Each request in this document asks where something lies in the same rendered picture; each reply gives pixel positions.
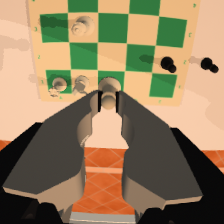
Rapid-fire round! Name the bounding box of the black pawn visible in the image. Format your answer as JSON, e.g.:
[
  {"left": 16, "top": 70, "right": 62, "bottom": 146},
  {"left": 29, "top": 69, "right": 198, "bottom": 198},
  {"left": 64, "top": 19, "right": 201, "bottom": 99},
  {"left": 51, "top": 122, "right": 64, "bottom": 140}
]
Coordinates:
[
  {"left": 160, "top": 56, "right": 177, "bottom": 73},
  {"left": 200, "top": 57, "right": 219, "bottom": 73}
]

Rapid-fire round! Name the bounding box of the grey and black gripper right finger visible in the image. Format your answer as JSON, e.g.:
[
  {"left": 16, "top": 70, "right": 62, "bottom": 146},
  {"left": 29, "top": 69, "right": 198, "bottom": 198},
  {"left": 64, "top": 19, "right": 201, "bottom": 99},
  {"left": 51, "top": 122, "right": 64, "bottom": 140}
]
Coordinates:
[{"left": 115, "top": 90, "right": 224, "bottom": 224}]

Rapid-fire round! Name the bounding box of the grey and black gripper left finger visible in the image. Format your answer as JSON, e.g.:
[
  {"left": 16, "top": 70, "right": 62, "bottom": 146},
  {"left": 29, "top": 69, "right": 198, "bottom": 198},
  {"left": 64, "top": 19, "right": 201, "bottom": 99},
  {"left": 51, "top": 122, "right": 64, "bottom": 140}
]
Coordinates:
[{"left": 0, "top": 89, "right": 103, "bottom": 223}]

